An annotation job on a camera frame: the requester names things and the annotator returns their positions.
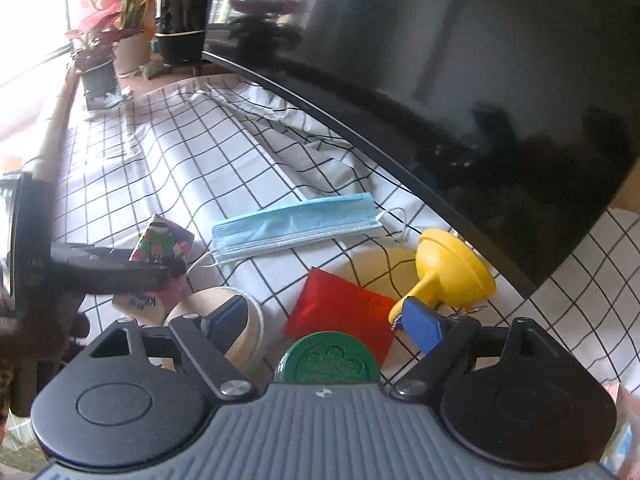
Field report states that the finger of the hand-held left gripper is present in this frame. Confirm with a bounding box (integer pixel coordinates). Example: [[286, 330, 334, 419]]
[[50, 241, 188, 297]]

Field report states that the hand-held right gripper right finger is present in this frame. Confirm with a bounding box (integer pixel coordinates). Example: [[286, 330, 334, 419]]
[[390, 295, 553, 403]]

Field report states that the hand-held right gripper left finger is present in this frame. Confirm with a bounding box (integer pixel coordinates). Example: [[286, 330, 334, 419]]
[[89, 294, 257, 403]]

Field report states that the colourful printed tissue pack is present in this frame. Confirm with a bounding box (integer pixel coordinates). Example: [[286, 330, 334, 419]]
[[129, 213, 196, 293]]

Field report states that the beige tape roll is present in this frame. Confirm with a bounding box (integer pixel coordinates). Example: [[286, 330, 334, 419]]
[[164, 286, 265, 376]]

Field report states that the white tissue pack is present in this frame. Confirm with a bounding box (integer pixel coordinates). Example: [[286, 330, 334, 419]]
[[111, 287, 173, 328]]

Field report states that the yellow plastic funnel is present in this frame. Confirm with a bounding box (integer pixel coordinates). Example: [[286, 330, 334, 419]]
[[387, 227, 497, 328]]

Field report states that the red flat packet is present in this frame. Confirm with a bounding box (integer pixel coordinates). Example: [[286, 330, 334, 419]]
[[282, 266, 398, 366]]

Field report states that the green lid glass jar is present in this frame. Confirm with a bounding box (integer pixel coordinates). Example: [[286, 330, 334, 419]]
[[272, 331, 382, 386]]

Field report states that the blue face mask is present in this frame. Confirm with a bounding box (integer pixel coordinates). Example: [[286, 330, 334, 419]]
[[202, 192, 408, 268]]

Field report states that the white checked tablecloth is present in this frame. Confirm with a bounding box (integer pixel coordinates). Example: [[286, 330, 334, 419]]
[[30, 72, 640, 411]]

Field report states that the red-leaf plant in dark pot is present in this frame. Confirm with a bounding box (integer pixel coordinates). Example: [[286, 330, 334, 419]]
[[65, 25, 126, 111]]

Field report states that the small green packet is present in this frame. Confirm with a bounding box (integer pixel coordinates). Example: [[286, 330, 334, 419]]
[[140, 57, 174, 81]]

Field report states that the striped-leaf plant in white pot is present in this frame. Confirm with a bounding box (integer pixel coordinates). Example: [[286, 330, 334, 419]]
[[82, 0, 153, 78]]

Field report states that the pink cardboard box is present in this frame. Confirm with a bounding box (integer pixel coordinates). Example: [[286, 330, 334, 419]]
[[602, 382, 640, 480]]

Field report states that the black computer monitor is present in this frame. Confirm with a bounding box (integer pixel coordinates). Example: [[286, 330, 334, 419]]
[[200, 0, 640, 301]]

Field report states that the black cylindrical appliance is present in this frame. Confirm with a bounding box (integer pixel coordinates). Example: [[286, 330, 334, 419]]
[[152, 0, 213, 63]]

